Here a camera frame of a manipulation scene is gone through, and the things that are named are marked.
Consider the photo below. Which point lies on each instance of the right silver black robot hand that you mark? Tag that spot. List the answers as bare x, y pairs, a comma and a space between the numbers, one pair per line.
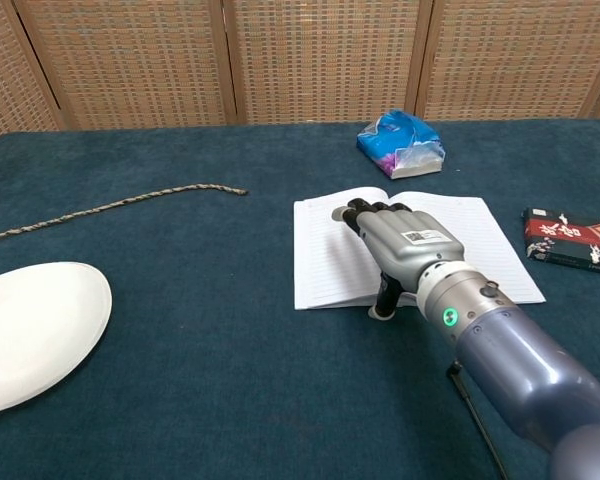
410, 235

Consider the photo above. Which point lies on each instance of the white lined notebook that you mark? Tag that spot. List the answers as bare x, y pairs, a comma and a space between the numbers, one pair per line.
325, 260

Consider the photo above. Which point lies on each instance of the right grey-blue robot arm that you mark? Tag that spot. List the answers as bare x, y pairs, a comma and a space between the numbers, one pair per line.
505, 360

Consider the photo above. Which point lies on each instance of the blue plastic tissue pack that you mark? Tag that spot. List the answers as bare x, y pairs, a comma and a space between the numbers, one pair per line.
395, 140

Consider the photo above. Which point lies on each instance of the teal felt table cover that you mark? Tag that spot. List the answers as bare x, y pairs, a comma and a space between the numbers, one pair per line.
230, 375

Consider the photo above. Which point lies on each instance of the white round paper plate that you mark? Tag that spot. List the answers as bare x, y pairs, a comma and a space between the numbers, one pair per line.
35, 330

